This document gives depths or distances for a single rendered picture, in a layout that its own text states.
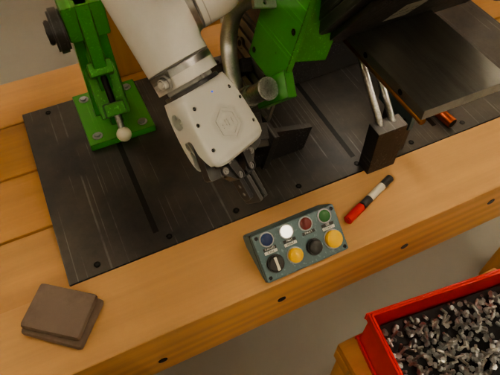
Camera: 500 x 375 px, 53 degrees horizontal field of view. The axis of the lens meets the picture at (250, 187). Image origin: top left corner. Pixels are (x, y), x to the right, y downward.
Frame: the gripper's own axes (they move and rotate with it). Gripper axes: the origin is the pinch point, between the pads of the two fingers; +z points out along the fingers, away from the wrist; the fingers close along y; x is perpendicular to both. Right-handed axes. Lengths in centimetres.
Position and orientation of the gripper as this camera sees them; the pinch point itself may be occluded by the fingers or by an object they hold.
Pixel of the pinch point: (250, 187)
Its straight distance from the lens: 67.0
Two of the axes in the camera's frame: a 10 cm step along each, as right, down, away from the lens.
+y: 6.0, -5.3, 6.0
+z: 4.8, 8.4, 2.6
